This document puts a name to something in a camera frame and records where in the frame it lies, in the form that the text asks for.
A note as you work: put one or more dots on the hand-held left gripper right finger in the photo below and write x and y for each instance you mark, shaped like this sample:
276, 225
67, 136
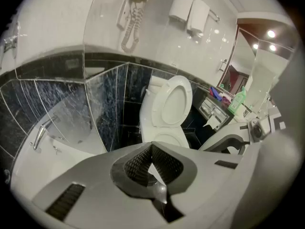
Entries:
209, 175

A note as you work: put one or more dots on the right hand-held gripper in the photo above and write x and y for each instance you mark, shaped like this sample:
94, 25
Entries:
264, 128

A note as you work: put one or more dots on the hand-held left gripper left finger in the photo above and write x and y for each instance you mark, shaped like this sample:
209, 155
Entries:
95, 187

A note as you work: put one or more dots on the white ceramic toilet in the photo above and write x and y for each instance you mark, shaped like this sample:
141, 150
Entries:
147, 118

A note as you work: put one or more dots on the white toilet paper sheet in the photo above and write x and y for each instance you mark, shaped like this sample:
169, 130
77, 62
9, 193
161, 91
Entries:
211, 123

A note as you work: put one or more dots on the chrome toilet paper holder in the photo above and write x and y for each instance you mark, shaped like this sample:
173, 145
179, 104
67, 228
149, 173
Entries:
212, 110

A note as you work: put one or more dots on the green plastic cleaner bottle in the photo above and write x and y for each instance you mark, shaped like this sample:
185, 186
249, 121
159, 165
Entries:
236, 102

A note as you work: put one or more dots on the white bathtub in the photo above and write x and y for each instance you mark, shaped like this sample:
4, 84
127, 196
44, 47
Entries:
71, 156

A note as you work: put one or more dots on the purple cloth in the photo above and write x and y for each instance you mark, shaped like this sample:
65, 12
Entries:
226, 101

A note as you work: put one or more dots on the blue cloth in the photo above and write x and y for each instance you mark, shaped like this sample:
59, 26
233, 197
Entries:
214, 93

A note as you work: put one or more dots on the white folded towels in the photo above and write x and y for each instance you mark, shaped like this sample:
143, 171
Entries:
214, 14

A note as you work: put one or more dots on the white folded hanging towel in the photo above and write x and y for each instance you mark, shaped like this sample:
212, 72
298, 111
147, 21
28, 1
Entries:
181, 5
199, 15

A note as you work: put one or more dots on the chrome shower valve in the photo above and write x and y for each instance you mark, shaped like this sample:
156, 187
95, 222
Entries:
10, 43

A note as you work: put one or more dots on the white wall soap dispenser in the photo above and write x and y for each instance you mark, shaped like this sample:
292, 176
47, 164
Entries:
222, 65

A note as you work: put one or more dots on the wood framed wall mirror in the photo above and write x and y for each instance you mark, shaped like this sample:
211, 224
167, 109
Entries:
243, 56

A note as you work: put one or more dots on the beige phone wall plate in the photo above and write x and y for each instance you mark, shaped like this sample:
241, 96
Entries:
122, 14

